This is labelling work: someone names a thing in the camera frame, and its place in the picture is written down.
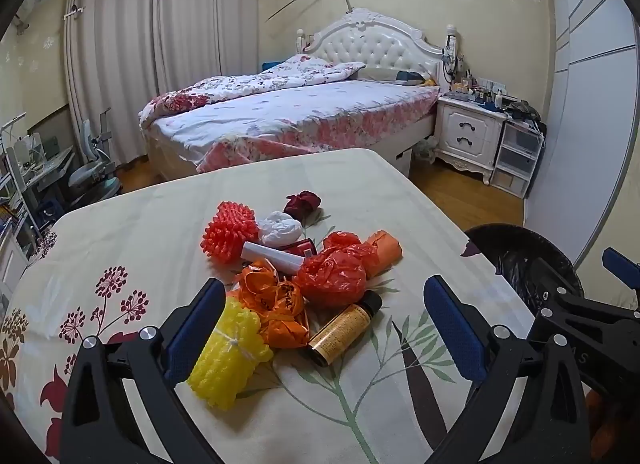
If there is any floral quilt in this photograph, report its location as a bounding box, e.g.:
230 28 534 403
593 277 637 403
139 54 367 135

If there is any cluttered desk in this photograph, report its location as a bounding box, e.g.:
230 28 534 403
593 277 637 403
0 114 76 265

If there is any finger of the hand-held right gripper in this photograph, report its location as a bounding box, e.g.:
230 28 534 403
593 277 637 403
529 258 640 400
602 247 640 289

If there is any red canister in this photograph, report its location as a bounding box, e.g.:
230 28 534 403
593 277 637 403
280 239 317 259

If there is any red foam fruit net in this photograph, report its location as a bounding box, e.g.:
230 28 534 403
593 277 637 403
201 201 259 265

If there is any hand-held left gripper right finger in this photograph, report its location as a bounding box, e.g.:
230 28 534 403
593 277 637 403
424 275 591 464

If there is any orange plastic bag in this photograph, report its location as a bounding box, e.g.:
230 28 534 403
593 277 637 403
237 264 311 350

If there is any white tufted bed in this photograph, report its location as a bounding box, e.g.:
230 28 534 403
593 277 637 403
139 8 446 179

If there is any white tissue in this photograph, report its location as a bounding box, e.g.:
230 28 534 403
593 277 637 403
257 211 304 247

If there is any dark red cloth flower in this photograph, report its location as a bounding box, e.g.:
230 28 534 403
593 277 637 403
284 190 322 221

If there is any white storage box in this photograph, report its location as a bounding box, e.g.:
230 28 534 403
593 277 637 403
385 149 413 177

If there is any orange paper box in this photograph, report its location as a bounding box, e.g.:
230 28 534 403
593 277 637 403
362 229 403 277

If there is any black trash bin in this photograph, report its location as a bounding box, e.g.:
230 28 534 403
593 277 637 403
464 224 586 329

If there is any floral bedsheet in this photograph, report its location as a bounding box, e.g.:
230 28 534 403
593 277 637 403
150 80 441 175

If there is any white nightstand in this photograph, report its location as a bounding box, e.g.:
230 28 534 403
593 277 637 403
434 96 508 175

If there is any clear plastic drawer unit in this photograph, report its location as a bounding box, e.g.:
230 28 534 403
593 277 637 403
490 119 546 197

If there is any beige curtain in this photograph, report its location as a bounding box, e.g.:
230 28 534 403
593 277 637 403
157 0 261 94
62 0 163 165

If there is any yellow foam fruit net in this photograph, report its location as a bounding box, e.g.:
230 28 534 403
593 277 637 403
186 296 273 412

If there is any grey sliding wardrobe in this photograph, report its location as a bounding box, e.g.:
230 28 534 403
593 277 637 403
525 0 636 265

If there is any white paper tube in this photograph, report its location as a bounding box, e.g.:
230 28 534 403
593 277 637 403
241 241 306 275

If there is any brown glass bottle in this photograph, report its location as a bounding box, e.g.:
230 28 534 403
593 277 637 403
306 290 383 367

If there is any clutter of small bottles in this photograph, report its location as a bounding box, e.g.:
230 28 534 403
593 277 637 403
447 71 543 119

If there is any clear plastic bag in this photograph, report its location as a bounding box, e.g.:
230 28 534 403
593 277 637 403
412 136 441 165

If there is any grey office chair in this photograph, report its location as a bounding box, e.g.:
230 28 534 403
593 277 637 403
67 108 123 205

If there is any pillow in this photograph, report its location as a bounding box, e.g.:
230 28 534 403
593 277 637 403
357 66 436 87

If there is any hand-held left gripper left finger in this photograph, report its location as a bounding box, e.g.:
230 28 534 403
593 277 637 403
60 278 227 464

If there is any red plastic bag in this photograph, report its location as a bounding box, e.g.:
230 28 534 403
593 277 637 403
292 231 381 309

